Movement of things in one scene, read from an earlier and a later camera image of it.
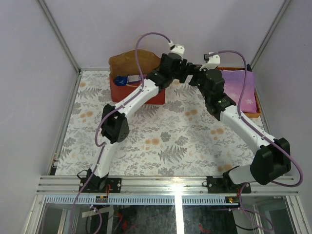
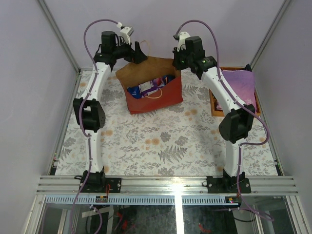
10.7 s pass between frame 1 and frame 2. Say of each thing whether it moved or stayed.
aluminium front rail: stayed
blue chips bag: moved
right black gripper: moved
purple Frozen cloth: stayed
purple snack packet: moved
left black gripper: moved
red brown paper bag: moved
